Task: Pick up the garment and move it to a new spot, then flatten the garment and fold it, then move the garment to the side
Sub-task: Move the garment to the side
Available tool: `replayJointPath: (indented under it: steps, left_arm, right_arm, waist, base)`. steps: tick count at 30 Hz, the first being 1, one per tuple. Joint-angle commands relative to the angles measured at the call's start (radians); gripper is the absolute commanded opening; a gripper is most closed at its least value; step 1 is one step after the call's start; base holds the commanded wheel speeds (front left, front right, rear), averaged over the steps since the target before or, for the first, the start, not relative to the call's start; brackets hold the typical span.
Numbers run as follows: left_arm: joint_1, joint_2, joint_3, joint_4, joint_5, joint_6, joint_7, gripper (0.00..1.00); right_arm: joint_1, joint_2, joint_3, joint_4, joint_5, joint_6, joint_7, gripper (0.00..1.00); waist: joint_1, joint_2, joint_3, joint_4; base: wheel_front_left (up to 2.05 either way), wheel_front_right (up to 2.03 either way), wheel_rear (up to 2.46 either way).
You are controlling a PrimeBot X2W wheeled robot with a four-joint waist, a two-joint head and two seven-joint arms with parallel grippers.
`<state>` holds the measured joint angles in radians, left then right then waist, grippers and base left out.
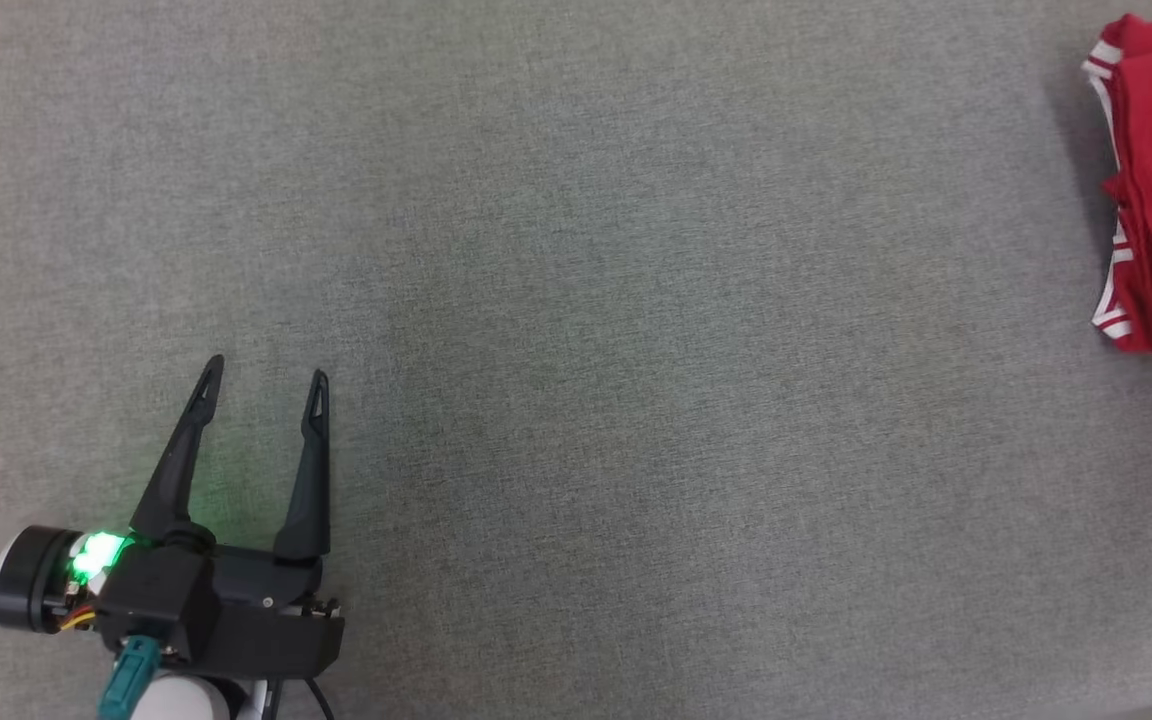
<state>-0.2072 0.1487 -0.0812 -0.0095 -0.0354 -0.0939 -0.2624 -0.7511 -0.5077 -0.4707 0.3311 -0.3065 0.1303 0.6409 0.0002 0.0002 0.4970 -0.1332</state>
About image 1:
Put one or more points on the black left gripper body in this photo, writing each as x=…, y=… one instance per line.
x=276, y=620

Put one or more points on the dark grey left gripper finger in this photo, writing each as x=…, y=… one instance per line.
x=176, y=480
x=308, y=500

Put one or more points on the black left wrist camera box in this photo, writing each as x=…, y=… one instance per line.
x=151, y=600

